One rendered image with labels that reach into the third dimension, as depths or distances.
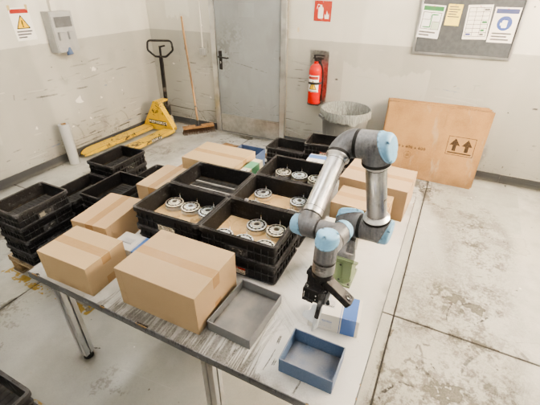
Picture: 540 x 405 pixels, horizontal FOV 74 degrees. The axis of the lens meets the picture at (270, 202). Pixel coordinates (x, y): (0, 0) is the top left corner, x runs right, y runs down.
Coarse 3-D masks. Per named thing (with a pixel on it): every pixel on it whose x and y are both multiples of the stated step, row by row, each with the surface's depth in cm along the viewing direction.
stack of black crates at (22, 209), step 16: (16, 192) 261; (32, 192) 270; (48, 192) 276; (64, 192) 262; (0, 208) 252; (16, 208) 262; (32, 208) 244; (48, 208) 255; (64, 208) 266; (0, 224) 249; (16, 224) 240; (32, 224) 246; (48, 224) 258; (64, 224) 270; (16, 240) 250; (32, 240) 249; (48, 240) 261; (16, 256) 267; (32, 256) 252
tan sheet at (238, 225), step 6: (234, 216) 193; (228, 222) 188; (234, 222) 188; (240, 222) 188; (246, 222) 188; (228, 228) 183; (234, 228) 183; (240, 228) 183; (246, 228) 183; (234, 234) 179; (264, 234) 179
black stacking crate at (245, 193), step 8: (256, 176) 213; (248, 184) 206; (256, 184) 216; (264, 184) 214; (272, 184) 211; (280, 184) 209; (288, 184) 206; (296, 184) 204; (240, 192) 199; (248, 192) 208; (272, 192) 214; (280, 192) 211; (288, 192) 209; (296, 192) 207; (304, 192) 204
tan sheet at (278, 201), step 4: (252, 196) 211; (272, 196) 211; (276, 196) 211; (280, 196) 211; (272, 200) 207; (276, 200) 207; (280, 200) 207; (284, 200) 207; (288, 200) 207; (268, 204) 203; (272, 204) 203; (276, 204) 203; (280, 204) 203; (284, 204) 203; (288, 204) 203; (284, 208) 200; (288, 208) 200
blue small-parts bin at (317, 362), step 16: (304, 336) 138; (288, 352) 137; (304, 352) 137; (320, 352) 137; (336, 352) 134; (288, 368) 127; (304, 368) 131; (320, 368) 131; (336, 368) 131; (320, 384) 123
